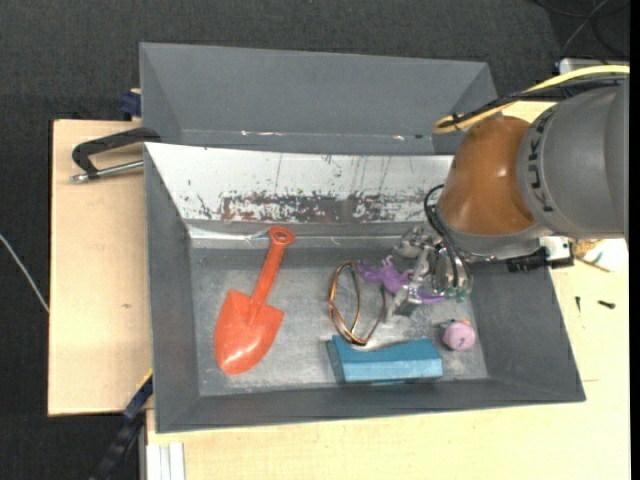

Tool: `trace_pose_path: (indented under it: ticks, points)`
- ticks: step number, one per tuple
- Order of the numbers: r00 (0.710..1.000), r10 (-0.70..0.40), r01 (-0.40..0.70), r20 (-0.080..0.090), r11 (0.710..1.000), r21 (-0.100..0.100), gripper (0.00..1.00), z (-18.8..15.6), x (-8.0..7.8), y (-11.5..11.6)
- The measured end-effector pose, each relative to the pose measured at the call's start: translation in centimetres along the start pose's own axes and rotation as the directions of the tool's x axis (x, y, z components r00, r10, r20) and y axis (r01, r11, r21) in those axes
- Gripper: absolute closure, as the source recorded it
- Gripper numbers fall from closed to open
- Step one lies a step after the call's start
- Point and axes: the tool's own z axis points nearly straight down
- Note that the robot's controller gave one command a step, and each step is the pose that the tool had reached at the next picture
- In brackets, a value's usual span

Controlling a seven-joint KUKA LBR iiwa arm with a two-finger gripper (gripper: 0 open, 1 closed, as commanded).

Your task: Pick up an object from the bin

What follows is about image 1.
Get pale wood flat board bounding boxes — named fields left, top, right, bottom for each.
left=47, top=118, right=154, bottom=417

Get orange toy shovel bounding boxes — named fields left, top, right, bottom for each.
left=213, top=225, right=297, bottom=377

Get grey metal bin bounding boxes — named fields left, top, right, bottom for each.
left=138, top=41, right=587, bottom=434

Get pink toy ball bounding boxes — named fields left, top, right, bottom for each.
left=440, top=318, right=478, bottom=353

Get black cylinder on white bracket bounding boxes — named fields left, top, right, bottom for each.
left=506, top=235, right=575, bottom=274

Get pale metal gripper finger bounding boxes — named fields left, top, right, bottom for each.
left=408, top=253, right=429, bottom=292
left=386, top=287, right=424, bottom=325

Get brown frame sunglasses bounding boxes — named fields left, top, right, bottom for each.
left=327, top=260, right=388, bottom=347

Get purple toy animal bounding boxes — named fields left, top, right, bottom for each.
left=356, top=255, right=447, bottom=305

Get blue sponge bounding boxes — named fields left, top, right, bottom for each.
left=325, top=334, right=445, bottom=386

